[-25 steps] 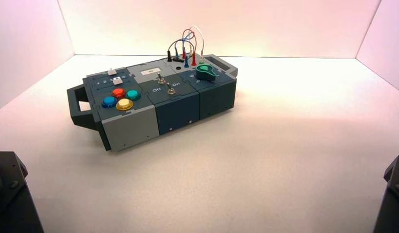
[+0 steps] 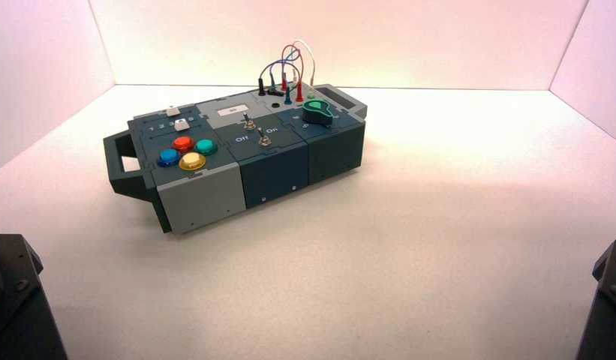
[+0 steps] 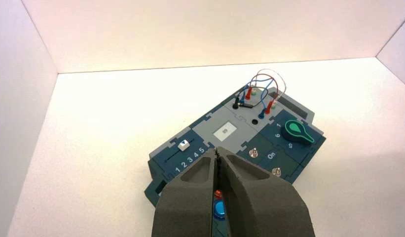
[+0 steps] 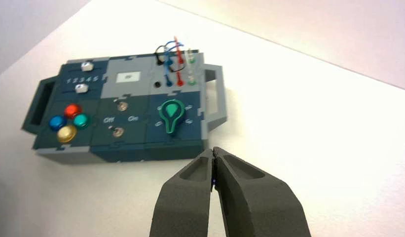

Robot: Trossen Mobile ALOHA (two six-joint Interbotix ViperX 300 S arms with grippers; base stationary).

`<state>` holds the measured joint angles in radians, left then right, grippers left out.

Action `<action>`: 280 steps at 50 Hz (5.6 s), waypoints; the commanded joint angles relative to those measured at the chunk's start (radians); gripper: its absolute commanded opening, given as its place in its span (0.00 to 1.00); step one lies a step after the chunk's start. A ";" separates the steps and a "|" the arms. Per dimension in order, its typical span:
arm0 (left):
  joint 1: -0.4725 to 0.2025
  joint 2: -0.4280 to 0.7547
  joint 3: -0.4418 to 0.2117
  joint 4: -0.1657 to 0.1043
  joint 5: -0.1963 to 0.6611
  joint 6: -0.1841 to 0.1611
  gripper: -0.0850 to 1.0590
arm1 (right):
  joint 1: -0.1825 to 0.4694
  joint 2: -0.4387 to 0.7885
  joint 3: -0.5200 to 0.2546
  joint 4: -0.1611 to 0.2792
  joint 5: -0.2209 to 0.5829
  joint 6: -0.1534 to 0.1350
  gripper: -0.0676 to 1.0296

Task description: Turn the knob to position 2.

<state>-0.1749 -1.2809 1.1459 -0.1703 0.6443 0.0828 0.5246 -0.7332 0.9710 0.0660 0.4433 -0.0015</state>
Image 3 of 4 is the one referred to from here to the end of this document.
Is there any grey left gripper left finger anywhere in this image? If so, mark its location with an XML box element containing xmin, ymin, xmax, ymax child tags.
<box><xmin>151</xmin><ymin>148</ymin><xmax>217</xmax><ymax>237</ymax></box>

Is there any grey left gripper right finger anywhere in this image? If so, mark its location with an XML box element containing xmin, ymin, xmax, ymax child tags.
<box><xmin>217</xmin><ymin>146</ymin><xmax>316</xmax><ymax>237</ymax></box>

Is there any green pointer knob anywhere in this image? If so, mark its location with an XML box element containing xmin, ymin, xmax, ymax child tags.
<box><xmin>283</xmin><ymin>119</ymin><xmax>316</xmax><ymax>145</ymax></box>

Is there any blue push button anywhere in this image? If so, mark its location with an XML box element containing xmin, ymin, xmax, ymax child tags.
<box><xmin>213</xmin><ymin>200</ymin><xmax>226</xmax><ymax>219</ymax></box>

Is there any blue grey task board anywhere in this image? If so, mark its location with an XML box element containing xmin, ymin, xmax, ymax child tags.
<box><xmin>144</xmin><ymin>85</ymin><xmax>327</xmax><ymax>237</ymax></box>

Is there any white display label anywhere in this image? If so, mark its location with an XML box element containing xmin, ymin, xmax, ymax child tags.
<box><xmin>213</xmin><ymin>121</ymin><xmax>238</xmax><ymax>143</ymax></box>

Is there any blue jumper cable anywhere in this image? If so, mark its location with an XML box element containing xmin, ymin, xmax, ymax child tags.
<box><xmin>240</xmin><ymin>76</ymin><xmax>275</xmax><ymax>120</ymax></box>

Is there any black jumper cable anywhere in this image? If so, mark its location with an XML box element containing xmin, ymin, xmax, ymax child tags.
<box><xmin>232</xmin><ymin>85</ymin><xmax>268</xmax><ymax>110</ymax></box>

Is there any white jumper cable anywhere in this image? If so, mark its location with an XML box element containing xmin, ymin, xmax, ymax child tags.
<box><xmin>250</xmin><ymin>69</ymin><xmax>287</xmax><ymax>110</ymax></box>

